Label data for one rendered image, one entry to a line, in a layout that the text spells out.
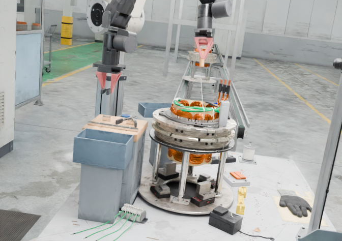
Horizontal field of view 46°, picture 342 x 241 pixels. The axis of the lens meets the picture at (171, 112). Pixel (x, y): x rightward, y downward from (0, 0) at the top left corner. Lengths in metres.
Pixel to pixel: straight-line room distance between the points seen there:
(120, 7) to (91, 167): 0.52
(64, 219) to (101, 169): 0.21
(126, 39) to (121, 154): 0.36
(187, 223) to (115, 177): 0.31
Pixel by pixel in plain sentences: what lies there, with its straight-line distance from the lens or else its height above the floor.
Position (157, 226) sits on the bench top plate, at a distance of 1.38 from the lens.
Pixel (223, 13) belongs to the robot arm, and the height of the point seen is 1.49.
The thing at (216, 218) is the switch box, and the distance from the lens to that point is 1.41.
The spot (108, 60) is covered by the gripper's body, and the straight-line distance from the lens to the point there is 1.36.
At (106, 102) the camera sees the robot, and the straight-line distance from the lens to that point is 1.82.
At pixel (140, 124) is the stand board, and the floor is 1.06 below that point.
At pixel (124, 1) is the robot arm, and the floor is 1.49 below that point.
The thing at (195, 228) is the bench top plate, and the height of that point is 0.78.
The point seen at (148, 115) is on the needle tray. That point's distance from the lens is 1.74.
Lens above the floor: 1.46
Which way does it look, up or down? 14 degrees down
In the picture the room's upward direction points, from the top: 7 degrees clockwise
